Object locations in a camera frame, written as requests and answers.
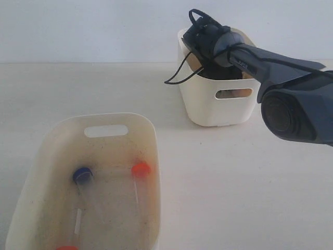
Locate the blue-capped tube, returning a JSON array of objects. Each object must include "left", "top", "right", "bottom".
[{"left": 72, "top": 167, "right": 101, "bottom": 217}]

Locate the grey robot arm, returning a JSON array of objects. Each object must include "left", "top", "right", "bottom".
[{"left": 183, "top": 23, "right": 332, "bottom": 145}]

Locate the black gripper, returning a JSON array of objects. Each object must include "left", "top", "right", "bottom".
[{"left": 183, "top": 24, "right": 241, "bottom": 80}]

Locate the black cable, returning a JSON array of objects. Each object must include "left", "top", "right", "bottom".
[{"left": 164, "top": 9, "right": 231, "bottom": 85}]

